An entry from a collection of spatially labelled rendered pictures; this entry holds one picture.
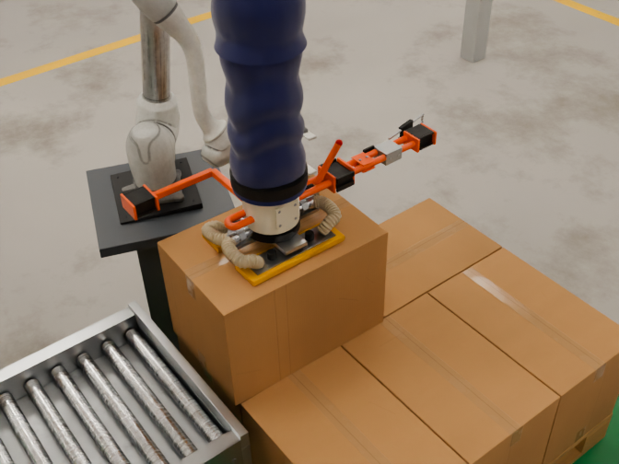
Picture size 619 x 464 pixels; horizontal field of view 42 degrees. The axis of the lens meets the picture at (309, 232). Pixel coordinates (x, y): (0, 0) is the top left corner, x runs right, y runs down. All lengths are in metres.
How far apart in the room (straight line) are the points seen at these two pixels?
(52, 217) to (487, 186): 2.28
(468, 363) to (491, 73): 3.05
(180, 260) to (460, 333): 0.98
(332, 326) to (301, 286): 0.27
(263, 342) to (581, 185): 2.48
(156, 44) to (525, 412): 1.71
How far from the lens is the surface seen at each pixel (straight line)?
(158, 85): 2.94
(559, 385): 2.67
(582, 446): 3.16
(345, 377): 2.59
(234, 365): 2.41
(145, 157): 2.85
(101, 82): 5.46
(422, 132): 2.68
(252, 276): 2.31
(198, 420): 2.52
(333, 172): 2.49
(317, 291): 2.43
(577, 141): 4.82
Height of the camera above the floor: 2.53
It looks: 40 degrees down
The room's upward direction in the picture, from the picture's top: 2 degrees counter-clockwise
